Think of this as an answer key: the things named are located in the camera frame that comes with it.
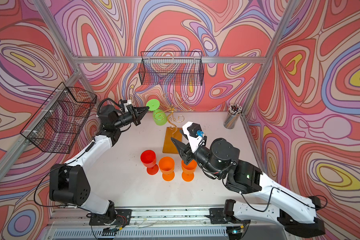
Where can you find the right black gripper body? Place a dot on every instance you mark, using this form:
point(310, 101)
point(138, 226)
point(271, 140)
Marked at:
point(189, 155)

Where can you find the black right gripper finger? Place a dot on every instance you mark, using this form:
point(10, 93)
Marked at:
point(185, 141)
point(177, 144)

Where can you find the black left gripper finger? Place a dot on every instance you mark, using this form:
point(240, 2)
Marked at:
point(131, 109)
point(139, 114)

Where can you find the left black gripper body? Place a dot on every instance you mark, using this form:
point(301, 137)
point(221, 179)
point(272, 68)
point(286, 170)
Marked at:
point(127, 118)

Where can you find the green wine glass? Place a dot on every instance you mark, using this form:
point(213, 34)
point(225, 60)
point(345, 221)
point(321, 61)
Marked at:
point(159, 116)

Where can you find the orange wine glass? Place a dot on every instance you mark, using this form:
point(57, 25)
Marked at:
point(188, 170)
point(167, 166)

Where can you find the orange wine glass front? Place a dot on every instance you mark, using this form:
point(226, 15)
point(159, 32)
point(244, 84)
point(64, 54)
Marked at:
point(188, 170)

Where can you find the red wine glass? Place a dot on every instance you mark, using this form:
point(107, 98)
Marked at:
point(149, 160)

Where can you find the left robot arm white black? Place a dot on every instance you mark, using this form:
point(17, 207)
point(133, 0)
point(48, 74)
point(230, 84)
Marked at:
point(69, 185)

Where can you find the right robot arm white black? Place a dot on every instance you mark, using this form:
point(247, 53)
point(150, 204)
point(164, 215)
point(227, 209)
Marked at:
point(295, 213)

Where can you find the gold rack on wooden base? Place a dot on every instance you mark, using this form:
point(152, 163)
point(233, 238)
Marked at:
point(175, 107)

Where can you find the clear cup of pencils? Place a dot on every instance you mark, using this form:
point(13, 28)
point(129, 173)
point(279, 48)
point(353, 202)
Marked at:
point(234, 111)

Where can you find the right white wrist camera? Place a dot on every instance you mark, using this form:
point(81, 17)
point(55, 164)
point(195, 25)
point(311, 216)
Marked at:
point(194, 134)

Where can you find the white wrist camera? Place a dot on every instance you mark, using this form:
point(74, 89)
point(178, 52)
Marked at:
point(194, 134)
point(124, 104)

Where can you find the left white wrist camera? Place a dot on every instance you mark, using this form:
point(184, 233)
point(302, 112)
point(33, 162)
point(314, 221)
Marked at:
point(124, 104)

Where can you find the black wire basket back wall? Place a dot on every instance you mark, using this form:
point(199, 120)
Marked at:
point(171, 68)

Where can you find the black wire basket wall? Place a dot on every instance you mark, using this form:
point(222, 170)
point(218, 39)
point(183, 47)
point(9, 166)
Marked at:
point(171, 68)
point(58, 122)

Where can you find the black wire basket left wall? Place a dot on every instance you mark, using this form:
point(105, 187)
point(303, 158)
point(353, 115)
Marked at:
point(58, 122)

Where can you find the metal base rail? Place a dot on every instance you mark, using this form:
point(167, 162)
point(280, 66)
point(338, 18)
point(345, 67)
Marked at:
point(167, 223)

